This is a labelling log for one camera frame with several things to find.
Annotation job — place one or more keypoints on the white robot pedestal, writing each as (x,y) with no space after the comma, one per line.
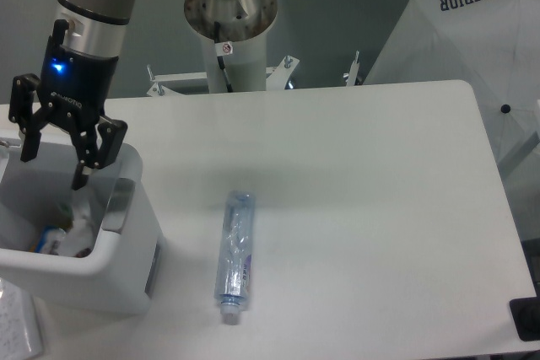
(233,36)

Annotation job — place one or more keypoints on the white tissue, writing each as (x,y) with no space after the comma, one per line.
(80,239)

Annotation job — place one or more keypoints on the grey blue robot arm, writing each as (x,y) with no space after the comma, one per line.
(95,27)

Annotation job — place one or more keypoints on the black device at edge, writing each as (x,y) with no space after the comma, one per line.
(525,313)

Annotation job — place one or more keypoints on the white trash can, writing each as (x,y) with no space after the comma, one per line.
(94,248)

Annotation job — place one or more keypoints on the colourful snack package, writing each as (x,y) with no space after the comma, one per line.
(48,241)

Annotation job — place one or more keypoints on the white paper sheet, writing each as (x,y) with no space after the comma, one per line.
(20,331)

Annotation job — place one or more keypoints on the white metal bracket frame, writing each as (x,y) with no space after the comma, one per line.
(279,77)

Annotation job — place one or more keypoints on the white superior umbrella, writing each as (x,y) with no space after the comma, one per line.
(491,44)

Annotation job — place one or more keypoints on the crushed clear plastic bottle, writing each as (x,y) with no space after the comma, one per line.
(233,277)

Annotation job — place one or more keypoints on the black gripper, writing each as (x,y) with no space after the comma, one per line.
(72,90)

